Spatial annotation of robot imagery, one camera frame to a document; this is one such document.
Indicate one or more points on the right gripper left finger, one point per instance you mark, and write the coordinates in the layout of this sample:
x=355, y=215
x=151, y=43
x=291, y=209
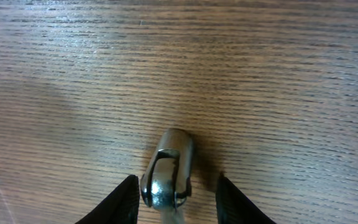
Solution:
x=121, y=206

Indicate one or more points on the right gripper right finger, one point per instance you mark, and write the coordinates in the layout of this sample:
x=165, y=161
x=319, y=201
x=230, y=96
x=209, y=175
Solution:
x=233, y=207

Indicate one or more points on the small silver wrench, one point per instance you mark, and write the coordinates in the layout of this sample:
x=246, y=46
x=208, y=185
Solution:
x=166, y=184

